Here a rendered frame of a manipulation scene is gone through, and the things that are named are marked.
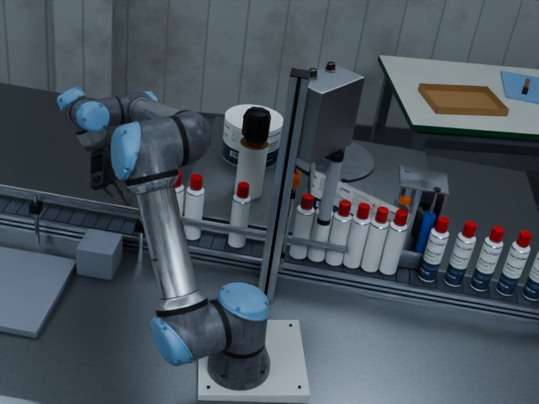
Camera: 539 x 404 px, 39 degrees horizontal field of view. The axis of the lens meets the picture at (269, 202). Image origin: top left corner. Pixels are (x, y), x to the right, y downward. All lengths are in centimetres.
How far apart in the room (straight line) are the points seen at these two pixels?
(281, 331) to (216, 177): 71
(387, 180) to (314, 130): 90
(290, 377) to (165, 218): 51
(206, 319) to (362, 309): 61
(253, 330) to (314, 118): 51
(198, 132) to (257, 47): 279
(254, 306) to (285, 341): 28
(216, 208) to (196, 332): 76
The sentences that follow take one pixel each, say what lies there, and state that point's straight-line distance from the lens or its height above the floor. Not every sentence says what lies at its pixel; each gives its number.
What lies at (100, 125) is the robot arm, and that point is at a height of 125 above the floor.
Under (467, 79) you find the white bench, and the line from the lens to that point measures 387.
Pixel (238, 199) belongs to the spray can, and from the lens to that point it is 211.
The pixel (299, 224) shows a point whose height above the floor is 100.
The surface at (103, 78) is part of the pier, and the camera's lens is 436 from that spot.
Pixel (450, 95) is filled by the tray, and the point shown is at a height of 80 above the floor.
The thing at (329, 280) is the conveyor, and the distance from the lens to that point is 219.
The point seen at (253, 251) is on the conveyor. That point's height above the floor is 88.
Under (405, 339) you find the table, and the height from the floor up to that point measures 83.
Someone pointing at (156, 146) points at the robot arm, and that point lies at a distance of 163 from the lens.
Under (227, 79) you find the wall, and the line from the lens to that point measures 452.
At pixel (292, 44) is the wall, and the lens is 445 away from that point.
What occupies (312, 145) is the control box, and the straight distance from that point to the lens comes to 181.
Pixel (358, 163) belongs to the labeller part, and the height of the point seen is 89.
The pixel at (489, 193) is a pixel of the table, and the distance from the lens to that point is 285.
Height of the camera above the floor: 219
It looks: 33 degrees down
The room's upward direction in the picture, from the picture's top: 8 degrees clockwise
